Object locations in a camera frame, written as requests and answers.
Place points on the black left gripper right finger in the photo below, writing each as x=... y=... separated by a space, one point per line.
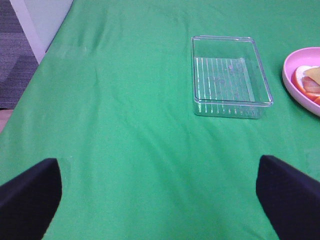
x=289 y=198

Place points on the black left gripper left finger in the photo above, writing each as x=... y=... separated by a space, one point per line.
x=29 y=201

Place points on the bacon strip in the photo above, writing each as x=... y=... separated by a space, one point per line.
x=310 y=86

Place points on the toast bread slice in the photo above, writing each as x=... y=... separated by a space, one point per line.
x=296 y=80

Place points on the yellow cheese slice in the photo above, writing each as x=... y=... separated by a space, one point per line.
x=313 y=73

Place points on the green tablecloth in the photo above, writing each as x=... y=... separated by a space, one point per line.
x=112 y=100

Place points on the left clear plastic container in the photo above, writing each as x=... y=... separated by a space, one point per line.
x=228 y=78

